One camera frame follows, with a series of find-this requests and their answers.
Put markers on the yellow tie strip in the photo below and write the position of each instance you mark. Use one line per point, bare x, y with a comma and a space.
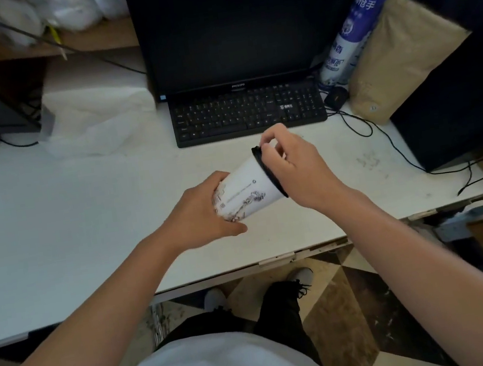
56, 41

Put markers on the black keyboard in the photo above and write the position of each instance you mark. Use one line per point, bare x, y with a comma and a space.
236, 114

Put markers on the person's left hand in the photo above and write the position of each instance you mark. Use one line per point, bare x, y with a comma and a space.
193, 219

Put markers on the brown paper bag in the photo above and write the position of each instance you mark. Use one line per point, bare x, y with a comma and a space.
402, 55

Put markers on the person's black trousers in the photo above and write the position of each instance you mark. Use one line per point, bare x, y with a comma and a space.
282, 313

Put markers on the person's left forearm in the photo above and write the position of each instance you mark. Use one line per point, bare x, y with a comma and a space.
88, 336

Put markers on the wooden shelf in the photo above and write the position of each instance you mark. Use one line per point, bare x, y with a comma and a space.
104, 36

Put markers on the person's right hand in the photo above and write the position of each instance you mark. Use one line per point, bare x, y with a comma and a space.
307, 175

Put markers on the black computer mouse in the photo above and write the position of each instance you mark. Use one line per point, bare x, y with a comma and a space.
337, 97

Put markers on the white paper cup blue print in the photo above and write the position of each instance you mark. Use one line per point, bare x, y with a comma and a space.
247, 189

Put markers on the black desktop monitor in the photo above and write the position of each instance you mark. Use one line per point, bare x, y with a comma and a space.
237, 24

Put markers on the blue white spray can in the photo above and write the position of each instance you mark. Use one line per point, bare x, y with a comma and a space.
350, 31

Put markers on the person's right forearm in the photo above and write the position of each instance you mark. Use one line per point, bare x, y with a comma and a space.
430, 279

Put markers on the black computer case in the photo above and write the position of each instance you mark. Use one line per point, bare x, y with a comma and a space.
465, 82

